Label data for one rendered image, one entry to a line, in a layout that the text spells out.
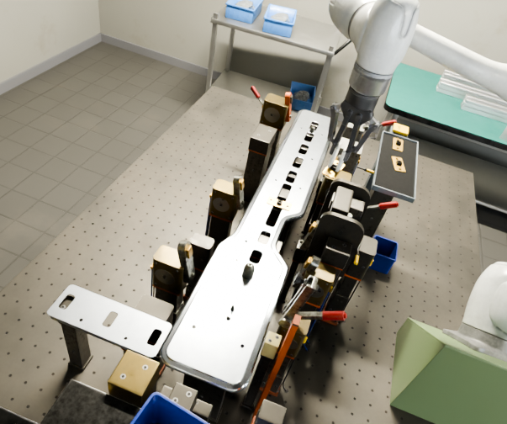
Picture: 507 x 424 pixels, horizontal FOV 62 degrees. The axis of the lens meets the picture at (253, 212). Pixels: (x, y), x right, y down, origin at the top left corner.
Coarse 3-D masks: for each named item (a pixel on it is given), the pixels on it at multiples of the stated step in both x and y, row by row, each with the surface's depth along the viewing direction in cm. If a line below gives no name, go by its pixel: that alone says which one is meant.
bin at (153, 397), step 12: (156, 396) 78; (144, 408) 76; (156, 408) 82; (168, 408) 79; (180, 408) 77; (144, 420) 79; (156, 420) 85; (168, 420) 82; (180, 420) 80; (192, 420) 77
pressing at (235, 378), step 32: (320, 128) 188; (288, 160) 166; (320, 160) 169; (256, 192) 149; (256, 224) 137; (224, 256) 125; (224, 288) 117; (256, 288) 119; (192, 320) 108; (224, 320) 110; (256, 320) 111; (160, 352) 101; (192, 352) 102; (224, 352) 103; (256, 352) 104; (224, 384) 98
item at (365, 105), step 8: (352, 88) 100; (352, 96) 100; (360, 96) 98; (376, 96) 99; (344, 104) 104; (352, 104) 100; (360, 104) 100; (368, 104) 99; (376, 104) 102; (344, 112) 105; (352, 112) 104; (360, 112) 103; (368, 112) 102; (352, 120) 105; (368, 120) 104
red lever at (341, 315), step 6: (300, 312) 105; (306, 312) 104; (312, 312) 103; (318, 312) 103; (324, 312) 101; (330, 312) 101; (336, 312) 100; (342, 312) 99; (306, 318) 104; (312, 318) 103; (318, 318) 102; (324, 318) 101; (330, 318) 100; (336, 318) 100; (342, 318) 99
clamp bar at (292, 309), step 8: (296, 280) 96; (304, 280) 97; (312, 280) 97; (304, 288) 96; (312, 288) 95; (320, 288) 97; (296, 296) 103; (304, 296) 97; (288, 304) 106; (296, 304) 100; (288, 312) 103; (296, 312) 102
